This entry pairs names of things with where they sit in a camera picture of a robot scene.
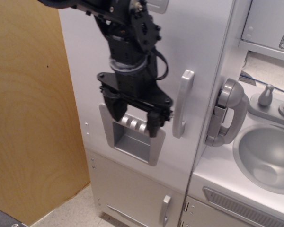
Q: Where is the toy microwave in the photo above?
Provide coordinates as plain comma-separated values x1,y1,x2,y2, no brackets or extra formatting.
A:
239,0,284,61

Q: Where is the brass cabinet hinge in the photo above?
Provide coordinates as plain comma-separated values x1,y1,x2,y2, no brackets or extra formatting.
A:
183,201,189,212

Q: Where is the silver fridge door handle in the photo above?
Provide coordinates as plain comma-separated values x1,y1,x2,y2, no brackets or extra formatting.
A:
172,70,195,139

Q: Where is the grey oven vent panel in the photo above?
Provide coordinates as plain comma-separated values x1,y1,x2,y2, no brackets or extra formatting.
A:
203,187,284,227

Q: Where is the plywood board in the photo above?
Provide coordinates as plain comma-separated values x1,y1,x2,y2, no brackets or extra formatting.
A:
0,0,89,225

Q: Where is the silver toy sink basin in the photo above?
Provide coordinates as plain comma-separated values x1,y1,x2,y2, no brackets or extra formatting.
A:
233,124,284,195

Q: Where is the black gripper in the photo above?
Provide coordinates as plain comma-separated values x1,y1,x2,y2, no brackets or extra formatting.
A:
97,64,172,138

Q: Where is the silver toy faucet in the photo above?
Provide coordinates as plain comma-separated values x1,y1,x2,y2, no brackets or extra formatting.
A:
248,84,284,125

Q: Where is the blue cable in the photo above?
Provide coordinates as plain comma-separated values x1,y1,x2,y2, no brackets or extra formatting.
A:
239,73,284,95

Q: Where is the white lower freezer door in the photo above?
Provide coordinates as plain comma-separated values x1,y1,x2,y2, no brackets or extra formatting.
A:
85,150,184,227

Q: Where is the grey base with screw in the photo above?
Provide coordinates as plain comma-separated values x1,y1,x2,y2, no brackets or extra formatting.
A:
0,210,27,227

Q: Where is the silver freezer door handle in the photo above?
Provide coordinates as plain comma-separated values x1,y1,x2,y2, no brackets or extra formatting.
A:
160,195,171,227

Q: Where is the silver toy telephone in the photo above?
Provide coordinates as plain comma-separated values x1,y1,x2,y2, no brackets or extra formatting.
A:
205,79,249,147

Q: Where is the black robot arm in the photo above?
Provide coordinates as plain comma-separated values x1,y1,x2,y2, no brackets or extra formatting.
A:
43,0,173,138

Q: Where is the silver ice dispenser panel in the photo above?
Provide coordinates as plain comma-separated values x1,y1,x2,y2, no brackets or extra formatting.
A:
99,104,166,166

